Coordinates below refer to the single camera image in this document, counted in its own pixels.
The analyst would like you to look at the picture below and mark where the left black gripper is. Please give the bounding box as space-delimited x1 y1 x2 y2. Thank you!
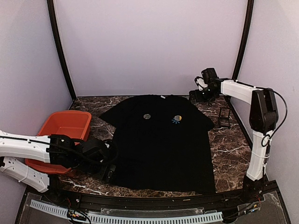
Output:
72 159 118 183

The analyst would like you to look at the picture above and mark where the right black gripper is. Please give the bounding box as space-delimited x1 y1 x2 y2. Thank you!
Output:
190 86 218 104

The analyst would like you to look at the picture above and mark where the black t-shirt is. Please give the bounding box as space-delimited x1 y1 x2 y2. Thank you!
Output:
100 95 216 194

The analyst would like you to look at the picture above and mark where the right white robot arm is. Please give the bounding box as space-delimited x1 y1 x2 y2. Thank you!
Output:
189 68 281 182

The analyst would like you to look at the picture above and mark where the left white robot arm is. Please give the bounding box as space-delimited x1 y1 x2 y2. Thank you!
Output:
0 132 119 203

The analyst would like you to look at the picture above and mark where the black display stand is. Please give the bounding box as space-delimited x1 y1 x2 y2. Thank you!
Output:
218 107 231 129

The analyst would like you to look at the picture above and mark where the orange plastic bin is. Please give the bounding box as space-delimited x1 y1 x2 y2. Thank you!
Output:
25 110 92 177

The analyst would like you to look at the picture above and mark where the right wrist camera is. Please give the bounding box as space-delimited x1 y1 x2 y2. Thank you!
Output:
194 77 206 91

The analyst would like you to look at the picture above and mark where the black front rail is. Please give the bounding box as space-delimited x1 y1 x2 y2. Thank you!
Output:
42 182 278 213

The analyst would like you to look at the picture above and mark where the right black frame post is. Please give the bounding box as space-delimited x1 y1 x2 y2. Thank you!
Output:
232 0 255 80

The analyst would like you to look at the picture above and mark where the black frame post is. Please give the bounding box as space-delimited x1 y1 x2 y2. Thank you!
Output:
47 0 77 102
232 0 255 80

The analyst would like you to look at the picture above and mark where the white slotted cable duct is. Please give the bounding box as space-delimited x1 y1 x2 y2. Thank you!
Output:
29 200 223 224

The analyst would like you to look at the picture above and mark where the left black frame post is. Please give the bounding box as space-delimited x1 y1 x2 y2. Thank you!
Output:
47 0 77 102

